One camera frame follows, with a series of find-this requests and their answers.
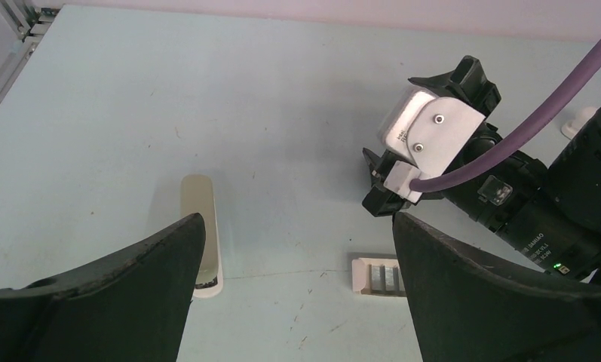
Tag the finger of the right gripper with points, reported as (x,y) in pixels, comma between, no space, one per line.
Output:
(467,81)
(379,201)

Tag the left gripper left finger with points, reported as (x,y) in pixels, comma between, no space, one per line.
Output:
(131,305)

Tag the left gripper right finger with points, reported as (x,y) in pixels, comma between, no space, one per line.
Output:
(470,305)

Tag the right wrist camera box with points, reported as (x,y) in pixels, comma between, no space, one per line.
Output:
(427,132)

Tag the white staple box barcode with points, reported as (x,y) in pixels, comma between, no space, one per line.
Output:
(376,275)

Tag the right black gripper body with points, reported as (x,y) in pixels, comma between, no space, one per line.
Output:
(422,134)

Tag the beige stapler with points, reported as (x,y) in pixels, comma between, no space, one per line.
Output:
(197,196)

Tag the small pink stapler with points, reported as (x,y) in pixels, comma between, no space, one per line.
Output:
(572,127)

